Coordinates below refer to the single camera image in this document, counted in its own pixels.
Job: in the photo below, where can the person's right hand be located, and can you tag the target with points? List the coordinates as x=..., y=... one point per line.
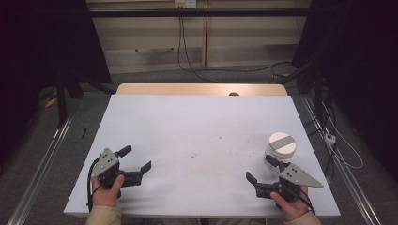
x=292, y=207

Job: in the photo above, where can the black metal stand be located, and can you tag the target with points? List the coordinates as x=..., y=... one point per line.
x=317, y=90
x=61, y=100

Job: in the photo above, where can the person's left hand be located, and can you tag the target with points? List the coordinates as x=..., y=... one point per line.
x=106, y=195

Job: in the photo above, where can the wooden table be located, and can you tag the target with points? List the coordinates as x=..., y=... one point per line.
x=187, y=89

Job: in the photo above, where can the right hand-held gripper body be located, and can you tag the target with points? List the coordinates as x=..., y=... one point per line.
x=294, y=179

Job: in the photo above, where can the black horizontal bar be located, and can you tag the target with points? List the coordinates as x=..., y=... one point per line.
x=200, y=12

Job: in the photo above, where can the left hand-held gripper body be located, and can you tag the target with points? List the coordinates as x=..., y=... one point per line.
x=105, y=162

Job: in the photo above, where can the small black floor object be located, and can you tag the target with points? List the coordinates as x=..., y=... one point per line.
x=84, y=132

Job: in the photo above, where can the white wall socket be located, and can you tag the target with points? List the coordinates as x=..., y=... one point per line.
x=185, y=3

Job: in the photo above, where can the dark curtain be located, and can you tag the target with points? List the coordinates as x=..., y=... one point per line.
x=37, y=56
x=359, y=62

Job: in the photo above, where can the white board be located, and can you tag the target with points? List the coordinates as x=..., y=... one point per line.
x=194, y=125

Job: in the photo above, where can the aluminium floor rail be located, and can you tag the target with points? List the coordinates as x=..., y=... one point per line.
x=350, y=184
x=40, y=172

